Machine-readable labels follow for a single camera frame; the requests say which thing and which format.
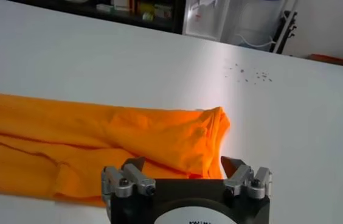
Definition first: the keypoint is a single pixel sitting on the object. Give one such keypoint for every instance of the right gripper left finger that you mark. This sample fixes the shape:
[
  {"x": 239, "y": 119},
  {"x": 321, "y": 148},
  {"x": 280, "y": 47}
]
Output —
[{"x": 138, "y": 179}]

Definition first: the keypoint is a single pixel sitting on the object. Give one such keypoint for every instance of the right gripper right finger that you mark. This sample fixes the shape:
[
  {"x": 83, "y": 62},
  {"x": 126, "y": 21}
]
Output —
[{"x": 238, "y": 176}]

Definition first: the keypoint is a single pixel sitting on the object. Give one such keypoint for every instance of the orange t-shirt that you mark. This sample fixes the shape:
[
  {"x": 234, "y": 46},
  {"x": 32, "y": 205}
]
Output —
[{"x": 98, "y": 143}]

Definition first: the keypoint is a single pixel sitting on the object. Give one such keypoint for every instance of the scattered dark crumbs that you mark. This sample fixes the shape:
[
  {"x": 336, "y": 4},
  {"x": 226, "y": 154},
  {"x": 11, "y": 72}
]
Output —
[{"x": 250, "y": 74}]

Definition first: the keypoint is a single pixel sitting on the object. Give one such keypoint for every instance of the white water dispenser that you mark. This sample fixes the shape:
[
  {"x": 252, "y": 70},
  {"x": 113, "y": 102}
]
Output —
[{"x": 205, "y": 27}]

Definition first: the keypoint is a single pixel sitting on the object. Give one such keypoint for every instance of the small yellow green box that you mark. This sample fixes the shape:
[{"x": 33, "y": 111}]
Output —
[{"x": 147, "y": 16}]

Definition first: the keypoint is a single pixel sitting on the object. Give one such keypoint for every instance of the black shelving unit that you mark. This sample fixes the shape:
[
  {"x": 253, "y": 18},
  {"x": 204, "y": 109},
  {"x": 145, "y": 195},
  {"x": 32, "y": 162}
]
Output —
[{"x": 177, "y": 18}]

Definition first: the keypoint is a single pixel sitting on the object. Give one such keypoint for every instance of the black stand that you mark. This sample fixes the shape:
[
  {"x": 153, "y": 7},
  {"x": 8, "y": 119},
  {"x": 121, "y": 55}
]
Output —
[{"x": 291, "y": 19}]

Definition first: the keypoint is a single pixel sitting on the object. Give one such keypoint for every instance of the white green medicine box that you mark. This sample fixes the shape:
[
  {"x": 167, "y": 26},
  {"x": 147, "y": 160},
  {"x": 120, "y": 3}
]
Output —
[{"x": 163, "y": 10}]

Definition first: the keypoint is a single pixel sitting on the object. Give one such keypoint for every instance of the yellow green medicine box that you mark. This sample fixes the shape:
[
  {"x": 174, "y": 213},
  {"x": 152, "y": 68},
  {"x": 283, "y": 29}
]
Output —
[{"x": 145, "y": 6}]

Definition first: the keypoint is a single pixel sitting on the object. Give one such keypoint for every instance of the flat white medicine box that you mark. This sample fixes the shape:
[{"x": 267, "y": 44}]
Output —
[{"x": 104, "y": 7}]

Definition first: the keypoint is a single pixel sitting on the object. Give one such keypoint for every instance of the white red medicine box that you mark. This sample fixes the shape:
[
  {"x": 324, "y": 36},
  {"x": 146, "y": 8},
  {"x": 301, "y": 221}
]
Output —
[{"x": 122, "y": 3}]

